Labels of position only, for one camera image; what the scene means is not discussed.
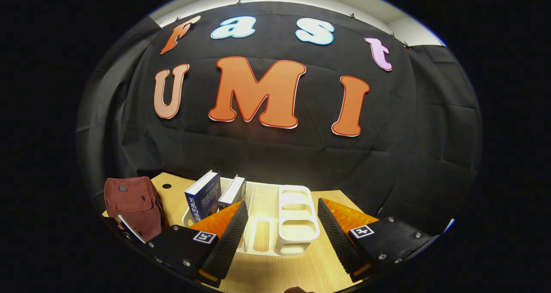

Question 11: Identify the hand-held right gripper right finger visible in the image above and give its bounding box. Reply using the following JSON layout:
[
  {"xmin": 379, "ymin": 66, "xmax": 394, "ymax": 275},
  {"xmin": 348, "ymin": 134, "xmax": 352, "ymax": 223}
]
[{"xmin": 318, "ymin": 197, "xmax": 437, "ymax": 283}]

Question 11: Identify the white portrait cover book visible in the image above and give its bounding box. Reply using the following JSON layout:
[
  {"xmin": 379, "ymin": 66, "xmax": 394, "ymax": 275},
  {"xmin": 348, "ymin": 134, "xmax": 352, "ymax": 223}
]
[{"xmin": 217, "ymin": 175, "xmax": 247, "ymax": 210}]

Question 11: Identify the maroon schoolbag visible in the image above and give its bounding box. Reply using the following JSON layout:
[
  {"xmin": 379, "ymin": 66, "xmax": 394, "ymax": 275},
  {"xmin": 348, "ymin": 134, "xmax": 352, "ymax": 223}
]
[{"xmin": 103, "ymin": 177, "xmax": 169, "ymax": 244}]

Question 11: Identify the blue book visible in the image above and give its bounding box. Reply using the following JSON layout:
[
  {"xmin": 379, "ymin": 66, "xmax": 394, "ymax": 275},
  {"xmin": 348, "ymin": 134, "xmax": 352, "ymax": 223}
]
[{"xmin": 184, "ymin": 170, "xmax": 222, "ymax": 223}]

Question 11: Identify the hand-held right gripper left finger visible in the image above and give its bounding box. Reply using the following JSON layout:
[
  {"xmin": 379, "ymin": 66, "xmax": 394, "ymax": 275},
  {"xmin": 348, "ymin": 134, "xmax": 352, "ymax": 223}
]
[{"xmin": 143, "ymin": 200, "xmax": 249, "ymax": 287}]

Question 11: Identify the white bookshelf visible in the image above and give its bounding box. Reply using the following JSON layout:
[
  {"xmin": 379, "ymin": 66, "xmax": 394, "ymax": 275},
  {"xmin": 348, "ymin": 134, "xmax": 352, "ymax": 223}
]
[{"xmin": 182, "ymin": 177, "xmax": 321, "ymax": 257}]

